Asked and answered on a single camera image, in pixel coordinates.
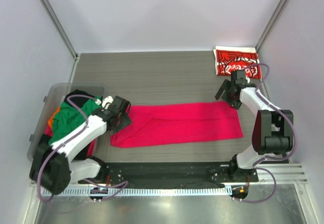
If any left corner aluminium post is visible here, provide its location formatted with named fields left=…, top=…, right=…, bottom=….
left=30, top=0, right=80, bottom=61

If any slotted cable duct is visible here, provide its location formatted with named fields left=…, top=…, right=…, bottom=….
left=58, top=185, right=232, bottom=197

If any pink t shirt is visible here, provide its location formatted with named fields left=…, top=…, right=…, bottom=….
left=110, top=101, right=243, bottom=148

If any orange t shirt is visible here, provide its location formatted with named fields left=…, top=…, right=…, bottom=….
left=48, top=106, right=61, bottom=129

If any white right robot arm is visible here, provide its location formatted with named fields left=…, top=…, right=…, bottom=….
left=215, top=70, right=296, bottom=182

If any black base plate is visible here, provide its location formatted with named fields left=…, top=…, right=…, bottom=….
left=91, top=162, right=259, bottom=189

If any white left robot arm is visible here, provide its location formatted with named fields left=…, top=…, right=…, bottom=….
left=29, top=96, right=132, bottom=195

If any corner aluminium post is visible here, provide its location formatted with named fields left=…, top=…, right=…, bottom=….
left=255, top=0, right=289, bottom=52
left=30, top=0, right=80, bottom=61

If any folded red coca-cola t shirt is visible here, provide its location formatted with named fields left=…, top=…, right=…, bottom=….
left=213, top=46, right=260, bottom=76

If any right corner aluminium post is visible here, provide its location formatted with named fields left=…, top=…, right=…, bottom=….
left=255, top=0, right=289, bottom=52

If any clear plastic bin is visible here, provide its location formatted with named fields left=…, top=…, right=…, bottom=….
left=27, top=83, right=106, bottom=164

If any green t shirt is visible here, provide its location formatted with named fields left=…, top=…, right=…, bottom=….
left=48, top=95, right=104, bottom=146

